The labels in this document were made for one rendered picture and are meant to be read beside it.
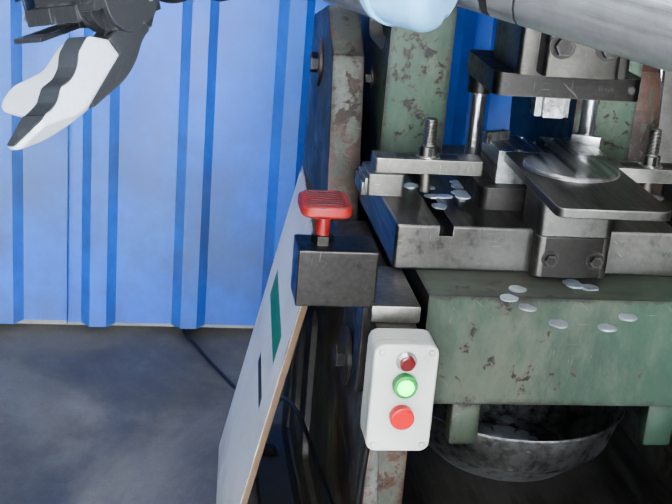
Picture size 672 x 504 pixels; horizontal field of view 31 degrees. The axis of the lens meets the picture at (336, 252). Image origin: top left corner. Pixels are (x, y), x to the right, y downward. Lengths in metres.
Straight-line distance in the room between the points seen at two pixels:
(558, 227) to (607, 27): 0.68
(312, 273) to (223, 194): 1.42
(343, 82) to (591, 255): 0.52
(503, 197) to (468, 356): 0.24
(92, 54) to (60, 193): 2.12
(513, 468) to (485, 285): 0.30
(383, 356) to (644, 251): 0.43
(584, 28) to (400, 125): 0.95
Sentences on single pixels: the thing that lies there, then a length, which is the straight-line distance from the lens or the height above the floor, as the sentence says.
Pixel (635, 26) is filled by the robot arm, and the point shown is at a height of 1.06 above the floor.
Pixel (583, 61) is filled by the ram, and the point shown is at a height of 0.92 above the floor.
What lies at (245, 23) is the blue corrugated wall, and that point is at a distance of 2.76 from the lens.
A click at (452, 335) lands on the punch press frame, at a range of 1.52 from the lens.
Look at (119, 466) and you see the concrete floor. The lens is 2.39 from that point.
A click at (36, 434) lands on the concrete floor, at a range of 2.50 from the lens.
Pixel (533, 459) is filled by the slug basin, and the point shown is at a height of 0.38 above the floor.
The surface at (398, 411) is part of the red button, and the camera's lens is 1.41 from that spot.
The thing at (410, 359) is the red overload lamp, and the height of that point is 0.61.
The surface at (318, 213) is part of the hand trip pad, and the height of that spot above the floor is 0.75.
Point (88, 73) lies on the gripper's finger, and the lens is 0.73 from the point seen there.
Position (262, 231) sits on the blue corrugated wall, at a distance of 2.88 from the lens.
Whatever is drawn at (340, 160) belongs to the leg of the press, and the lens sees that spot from 1.90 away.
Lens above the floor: 1.18
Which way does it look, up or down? 19 degrees down
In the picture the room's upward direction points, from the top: 5 degrees clockwise
